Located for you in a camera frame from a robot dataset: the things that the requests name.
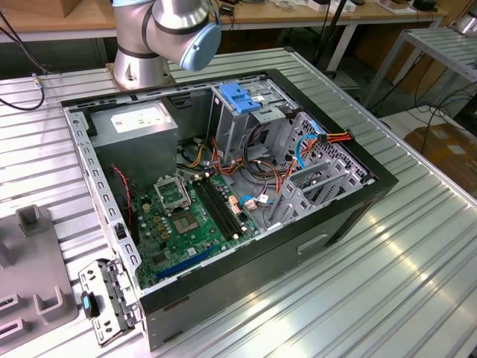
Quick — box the blue expansion slot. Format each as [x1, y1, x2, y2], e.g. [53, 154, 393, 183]
[154, 244, 216, 283]

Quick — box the black RAM slot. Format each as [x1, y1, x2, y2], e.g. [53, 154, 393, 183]
[209, 176, 245, 232]
[203, 178, 241, 235]
[192, 180, 232, 241]
[198, 179, 236, 238]

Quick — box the hinged metal slot bracket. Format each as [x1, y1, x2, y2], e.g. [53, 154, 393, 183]
[77, 258, 145, 347]

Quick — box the black cable with metal plug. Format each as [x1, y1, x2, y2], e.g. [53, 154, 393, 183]
[0, 9, 53, 112]

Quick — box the blue black latch tab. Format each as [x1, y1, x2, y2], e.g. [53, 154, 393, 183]
[80, 291, 101, 319]

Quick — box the brown cardboard box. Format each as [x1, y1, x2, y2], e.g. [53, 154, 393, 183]
[404, 125, 477, 197]

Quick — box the blue data wire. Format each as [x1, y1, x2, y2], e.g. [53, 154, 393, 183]
[238, 121, 328, 210]

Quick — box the grey metal drive cage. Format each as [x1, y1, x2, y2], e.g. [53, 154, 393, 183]
[206, 76, 299, 165]

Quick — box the green motherboard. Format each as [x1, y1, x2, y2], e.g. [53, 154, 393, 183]
[130, 173, 262, 290]

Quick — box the grey parts rack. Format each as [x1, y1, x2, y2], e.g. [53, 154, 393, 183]
[0, 204, 80, 354]

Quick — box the wooden desk white frame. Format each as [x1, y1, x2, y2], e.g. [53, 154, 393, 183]
[0, 0, 450, 72]

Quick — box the black PC case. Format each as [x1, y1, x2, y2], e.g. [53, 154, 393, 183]
[59, 68, 399, 354]

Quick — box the red orange wire bundle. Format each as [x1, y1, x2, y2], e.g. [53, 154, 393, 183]
[210, 137, 247, 178]

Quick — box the yellow orange wire bundle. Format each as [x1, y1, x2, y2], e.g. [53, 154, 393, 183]
[178, 137, 209, 169]

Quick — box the metal socket cover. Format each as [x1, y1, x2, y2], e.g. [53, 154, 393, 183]
[153, 175, 193, 214]

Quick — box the black stand pole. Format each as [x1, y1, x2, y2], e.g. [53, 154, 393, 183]
[312, 0, 347, 74]

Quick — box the CPU socket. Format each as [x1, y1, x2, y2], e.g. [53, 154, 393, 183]
[169, 210, 199, 236]

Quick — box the grey power supply unit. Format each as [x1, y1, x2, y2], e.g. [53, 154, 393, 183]
[87, 100, 180, 193]

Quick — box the red black twisted wire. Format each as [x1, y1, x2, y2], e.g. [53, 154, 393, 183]
[110, 163, 134, 228]

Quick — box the shiny silver cylinder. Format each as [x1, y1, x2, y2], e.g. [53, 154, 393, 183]
[455, 14, 477, 37]

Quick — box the blue plastic drive latch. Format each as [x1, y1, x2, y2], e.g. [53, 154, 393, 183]
[218, 82, 262, 115]

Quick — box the black cable bundle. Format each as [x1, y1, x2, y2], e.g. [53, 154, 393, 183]
[244, 125, 277, 176]

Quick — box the grey metal disk bay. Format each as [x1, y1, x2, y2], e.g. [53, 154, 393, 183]
[266, 111, 373, 230]

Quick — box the red yellow power wire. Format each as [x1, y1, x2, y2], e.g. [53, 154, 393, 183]
[274, 128, 354, 204]

